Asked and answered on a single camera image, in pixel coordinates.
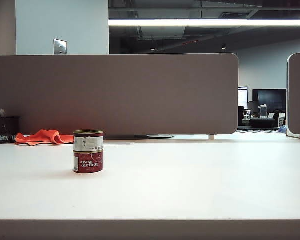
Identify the black hanging ceiling lamp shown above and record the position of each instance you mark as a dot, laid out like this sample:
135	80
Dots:
224	46

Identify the orange cloth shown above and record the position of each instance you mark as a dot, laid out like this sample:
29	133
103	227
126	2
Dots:
45	137

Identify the white items in pen holder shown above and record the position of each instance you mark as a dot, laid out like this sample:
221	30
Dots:
0	112

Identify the metal wall switch plate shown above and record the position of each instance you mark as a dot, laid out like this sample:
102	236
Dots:
60	46

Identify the white chair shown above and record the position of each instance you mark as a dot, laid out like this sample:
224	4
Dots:
281	118

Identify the red Tomato Paste can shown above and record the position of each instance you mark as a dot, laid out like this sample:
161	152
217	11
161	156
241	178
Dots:
88	162

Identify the black sofa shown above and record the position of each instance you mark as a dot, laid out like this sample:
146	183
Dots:
262	122

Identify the narrow grey desk partition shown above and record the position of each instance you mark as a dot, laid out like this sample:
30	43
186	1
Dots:
298	95

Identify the large grey desk partition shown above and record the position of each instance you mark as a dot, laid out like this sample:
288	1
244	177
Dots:
140	95

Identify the lit computer monitor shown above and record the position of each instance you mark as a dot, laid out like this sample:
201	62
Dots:
242	96

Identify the tomato can with white label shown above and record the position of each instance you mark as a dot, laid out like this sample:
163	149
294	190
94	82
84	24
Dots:
88	141

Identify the blue bag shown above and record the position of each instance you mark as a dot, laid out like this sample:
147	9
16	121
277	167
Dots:
283	129

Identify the long ceiling light strip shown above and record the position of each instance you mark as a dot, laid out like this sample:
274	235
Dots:
207	22

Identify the large black screen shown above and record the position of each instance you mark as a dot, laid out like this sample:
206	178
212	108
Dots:
271	98

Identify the black mesh pen holder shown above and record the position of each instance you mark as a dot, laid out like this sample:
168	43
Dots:
5	130

